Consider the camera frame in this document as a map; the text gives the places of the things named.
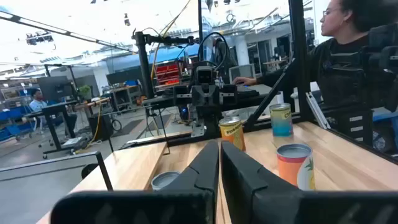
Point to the red storage bin rack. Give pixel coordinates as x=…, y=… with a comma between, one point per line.
x=168, y=73

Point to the grey mesh chair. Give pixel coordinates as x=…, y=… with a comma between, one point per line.
x=242, y=73

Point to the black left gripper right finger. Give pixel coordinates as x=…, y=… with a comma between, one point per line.
x=264, y=205

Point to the black background desk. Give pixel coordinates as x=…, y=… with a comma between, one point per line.
x=56, y=109

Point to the rack of blue bins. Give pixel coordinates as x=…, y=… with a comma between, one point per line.
x=12, y=124

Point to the black boom stand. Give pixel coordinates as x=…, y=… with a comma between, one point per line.
x=144, y=68

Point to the tall orange pineapple can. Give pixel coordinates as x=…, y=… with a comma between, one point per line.
x=231, y=132

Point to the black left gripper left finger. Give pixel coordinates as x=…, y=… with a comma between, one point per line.
x=186, y=205

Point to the small green plant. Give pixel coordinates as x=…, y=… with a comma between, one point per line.
x=84, y=91

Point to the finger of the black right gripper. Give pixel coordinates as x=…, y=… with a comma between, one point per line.
x=199, y=96
x=211, y=96

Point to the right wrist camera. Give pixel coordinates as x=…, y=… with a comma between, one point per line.
x=204, y=76

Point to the black background monitor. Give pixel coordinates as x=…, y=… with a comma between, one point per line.
x=56, y=88

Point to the short patterned tin can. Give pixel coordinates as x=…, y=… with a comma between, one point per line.
x=163, y=180

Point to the operator computer monitor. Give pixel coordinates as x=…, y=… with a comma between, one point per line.
x=200, y=18

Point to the person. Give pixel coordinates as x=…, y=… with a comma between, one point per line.
x=38, y=104
x=342, y=62

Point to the short white mixed fruit can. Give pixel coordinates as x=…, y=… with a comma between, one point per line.
x=292, y=168

